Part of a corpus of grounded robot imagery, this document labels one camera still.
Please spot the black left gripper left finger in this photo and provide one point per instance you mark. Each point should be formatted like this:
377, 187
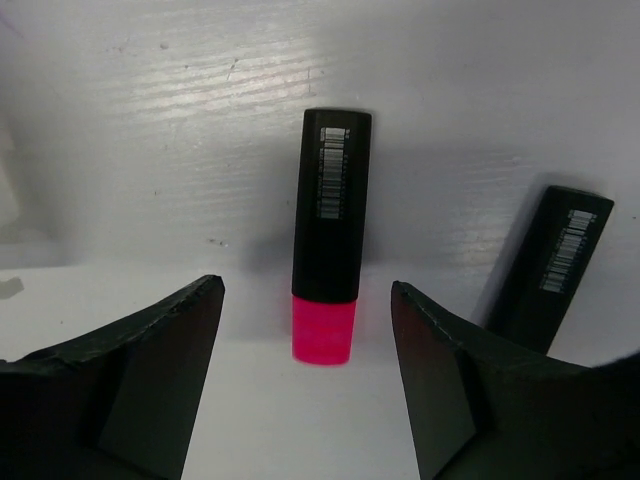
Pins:
119, 402

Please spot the pink highlighter marker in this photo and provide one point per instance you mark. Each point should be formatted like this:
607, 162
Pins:
329, 233

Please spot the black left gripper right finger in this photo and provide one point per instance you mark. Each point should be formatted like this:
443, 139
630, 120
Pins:
481, 407

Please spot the orange highlighter marker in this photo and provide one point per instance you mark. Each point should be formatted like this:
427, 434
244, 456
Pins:
548, 267

